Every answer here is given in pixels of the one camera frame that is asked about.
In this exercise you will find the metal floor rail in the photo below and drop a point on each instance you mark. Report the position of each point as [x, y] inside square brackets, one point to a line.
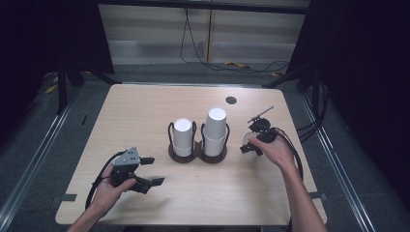
[35, 158]
[335, 161]

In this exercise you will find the short white cup stack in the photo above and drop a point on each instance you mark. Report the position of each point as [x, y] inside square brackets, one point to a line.
[182, 137]

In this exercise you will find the black metal stand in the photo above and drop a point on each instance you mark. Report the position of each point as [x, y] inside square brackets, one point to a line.
[62, 90]

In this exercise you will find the person's left hand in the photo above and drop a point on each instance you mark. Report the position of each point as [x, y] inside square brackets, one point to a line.
[104, 196]

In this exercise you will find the tall white cup stack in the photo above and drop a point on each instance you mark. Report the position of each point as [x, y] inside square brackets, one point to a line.
[215, 129]

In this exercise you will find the grey tape strip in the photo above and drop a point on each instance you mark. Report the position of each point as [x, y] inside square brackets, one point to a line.
[319, 195]
[67, 197]

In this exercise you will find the black curtain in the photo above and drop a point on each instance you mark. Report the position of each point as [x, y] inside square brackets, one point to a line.
[42, 35]
[364, 64]

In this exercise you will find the dark double cup holder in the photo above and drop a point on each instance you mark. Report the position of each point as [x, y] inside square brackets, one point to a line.
[197, 154]

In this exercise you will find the black stand leg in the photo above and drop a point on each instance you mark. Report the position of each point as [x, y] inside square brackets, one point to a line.
[283, 79]

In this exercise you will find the person's right hand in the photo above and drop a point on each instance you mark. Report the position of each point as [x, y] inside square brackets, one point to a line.
[278, 153]

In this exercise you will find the single white paper cup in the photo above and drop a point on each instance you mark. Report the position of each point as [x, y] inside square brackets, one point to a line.
[245, 138]

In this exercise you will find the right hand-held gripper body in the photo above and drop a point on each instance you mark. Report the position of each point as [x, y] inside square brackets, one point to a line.
[262, 127]

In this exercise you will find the black overhead bar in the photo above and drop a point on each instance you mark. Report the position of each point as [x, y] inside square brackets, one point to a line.
[206, 5]

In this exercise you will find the dark round table grommet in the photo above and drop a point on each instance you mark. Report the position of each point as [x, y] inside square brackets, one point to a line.
[231, 100]

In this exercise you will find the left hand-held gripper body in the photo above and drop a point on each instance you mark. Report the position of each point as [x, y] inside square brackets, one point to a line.
[125, 161]

